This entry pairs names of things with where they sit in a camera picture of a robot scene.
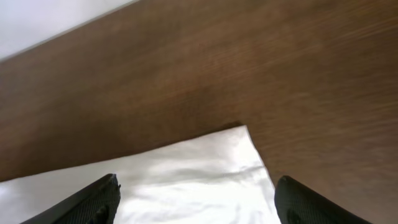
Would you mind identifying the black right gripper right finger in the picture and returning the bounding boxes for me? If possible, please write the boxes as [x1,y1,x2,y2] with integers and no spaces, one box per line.
[274,175,370,224]

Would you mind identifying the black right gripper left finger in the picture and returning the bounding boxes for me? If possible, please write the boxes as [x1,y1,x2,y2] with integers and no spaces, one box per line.
[22,174,121,224]

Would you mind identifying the white t-shirt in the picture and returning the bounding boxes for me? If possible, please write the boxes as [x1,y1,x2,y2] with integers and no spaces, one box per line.
[1,126,279,224]

